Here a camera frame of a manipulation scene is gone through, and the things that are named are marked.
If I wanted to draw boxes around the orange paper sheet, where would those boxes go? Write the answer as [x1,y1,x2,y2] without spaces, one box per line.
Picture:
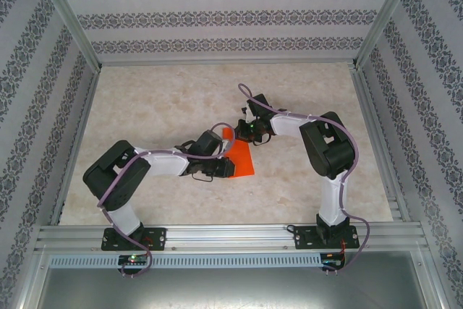
[221,127,256,180]

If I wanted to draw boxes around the grey metal sheet panel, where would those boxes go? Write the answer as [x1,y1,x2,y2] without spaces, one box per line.
[21,250,446,309]

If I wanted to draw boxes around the circuit board with green light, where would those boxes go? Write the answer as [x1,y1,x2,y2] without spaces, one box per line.
[118,255,148,266]

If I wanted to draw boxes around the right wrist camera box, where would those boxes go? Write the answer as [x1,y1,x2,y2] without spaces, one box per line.
[240,103,254,124]

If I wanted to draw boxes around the aluminium mounting rail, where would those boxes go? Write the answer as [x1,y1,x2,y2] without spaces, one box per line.
[34,222,431,252]

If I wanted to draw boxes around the aluminium back rail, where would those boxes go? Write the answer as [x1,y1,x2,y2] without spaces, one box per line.
[97,58,359,67]

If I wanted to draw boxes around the grey slotted cable duct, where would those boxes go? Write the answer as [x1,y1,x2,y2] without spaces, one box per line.
[48,253,323,268]

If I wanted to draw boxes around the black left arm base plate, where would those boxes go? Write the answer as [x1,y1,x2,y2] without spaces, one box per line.
[101,227,168,252]

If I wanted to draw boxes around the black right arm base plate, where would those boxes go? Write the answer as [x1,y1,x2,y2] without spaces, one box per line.
[293,224,361,250]

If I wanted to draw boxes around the aluminium side rail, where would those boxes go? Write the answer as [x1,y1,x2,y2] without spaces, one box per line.
[349,64,412,223]
[48,69,102,225]

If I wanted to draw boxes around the aluminium frame post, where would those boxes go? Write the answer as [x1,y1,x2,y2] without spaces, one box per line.
[30,0,102,71]
[352,0,422,69]

